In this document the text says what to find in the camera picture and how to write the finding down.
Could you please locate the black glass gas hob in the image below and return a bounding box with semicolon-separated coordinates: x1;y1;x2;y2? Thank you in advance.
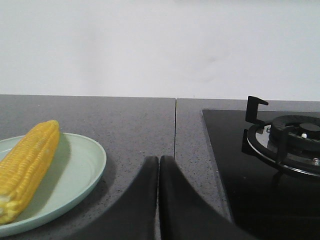
202;109;320;240

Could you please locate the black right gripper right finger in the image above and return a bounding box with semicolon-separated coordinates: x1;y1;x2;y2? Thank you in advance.
158;155;254;240

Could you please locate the yellow corn cob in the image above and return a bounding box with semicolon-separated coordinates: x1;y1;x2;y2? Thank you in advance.
0;120;60;225

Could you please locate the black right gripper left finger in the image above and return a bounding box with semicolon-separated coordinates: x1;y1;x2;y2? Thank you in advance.
67;156;159;240

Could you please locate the black burner pan support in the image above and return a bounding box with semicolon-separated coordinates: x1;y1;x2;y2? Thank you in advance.
242;96;320;178

